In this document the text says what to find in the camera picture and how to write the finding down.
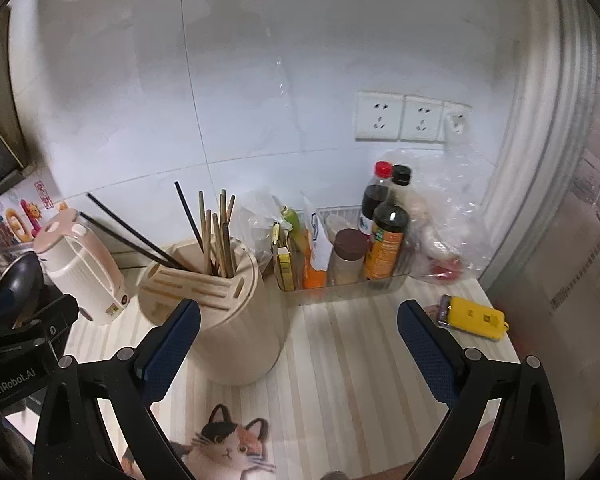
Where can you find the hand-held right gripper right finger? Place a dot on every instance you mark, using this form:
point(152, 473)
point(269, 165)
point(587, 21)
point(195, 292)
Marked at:
point(425, 345)

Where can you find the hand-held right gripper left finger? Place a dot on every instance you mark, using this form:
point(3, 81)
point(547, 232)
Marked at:
point(172, 345)

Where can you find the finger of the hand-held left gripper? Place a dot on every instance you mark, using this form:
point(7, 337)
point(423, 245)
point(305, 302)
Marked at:
point(55, 317)

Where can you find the beige utensil holder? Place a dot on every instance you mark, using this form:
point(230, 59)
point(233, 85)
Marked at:
point(230, 330)

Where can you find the brown card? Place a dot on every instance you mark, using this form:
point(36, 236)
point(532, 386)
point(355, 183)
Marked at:
point(431, 311)

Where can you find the dark round pan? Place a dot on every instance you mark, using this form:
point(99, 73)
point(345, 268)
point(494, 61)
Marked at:
point(22, 280)

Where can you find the white pink electric kettle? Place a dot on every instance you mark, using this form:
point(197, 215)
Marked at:
point(80, 270)

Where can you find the yellow flat device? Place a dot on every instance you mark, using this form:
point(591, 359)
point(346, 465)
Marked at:
point(477, 318)

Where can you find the striped cat print mat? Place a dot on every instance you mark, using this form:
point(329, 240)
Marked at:
point(340, 360)

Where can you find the clear plastic bag red contents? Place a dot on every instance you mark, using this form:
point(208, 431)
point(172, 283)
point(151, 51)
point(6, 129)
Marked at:
point(445, 250)

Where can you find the clear plastic condiment bin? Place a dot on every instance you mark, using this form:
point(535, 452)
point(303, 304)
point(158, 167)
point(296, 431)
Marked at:
point(350, 282)

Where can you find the black cap sauce bottle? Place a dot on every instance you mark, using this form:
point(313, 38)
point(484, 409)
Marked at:
point(390, 240)

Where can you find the brown lid jar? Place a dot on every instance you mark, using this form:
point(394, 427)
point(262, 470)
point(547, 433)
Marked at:
point(349, 255)

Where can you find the orange packet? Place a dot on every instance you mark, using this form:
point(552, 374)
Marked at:
point(314, 270)

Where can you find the yellow small box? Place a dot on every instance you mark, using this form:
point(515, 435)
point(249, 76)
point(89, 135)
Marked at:
point(283, 267)

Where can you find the white packet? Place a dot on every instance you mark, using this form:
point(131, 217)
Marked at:
point(320, 235)

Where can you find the red cap dark bottle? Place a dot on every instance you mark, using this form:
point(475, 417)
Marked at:
point(372, 200)

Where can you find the crumpled clear plastic bag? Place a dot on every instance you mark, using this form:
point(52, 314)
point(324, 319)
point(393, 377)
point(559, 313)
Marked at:
point(257, 210)

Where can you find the green tipped packet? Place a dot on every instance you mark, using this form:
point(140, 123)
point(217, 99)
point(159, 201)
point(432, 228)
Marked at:
point(290, 222)

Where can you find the cartoon wall stickers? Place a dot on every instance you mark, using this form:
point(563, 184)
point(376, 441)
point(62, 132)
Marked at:
point(7, 222)

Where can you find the white wall socket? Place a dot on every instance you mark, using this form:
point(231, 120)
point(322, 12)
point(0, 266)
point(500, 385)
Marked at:
point(422, 119)
point(378, 116)
point(456, 121)

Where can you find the silver corrugated duct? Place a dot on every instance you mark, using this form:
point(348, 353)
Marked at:
point(545, 135)

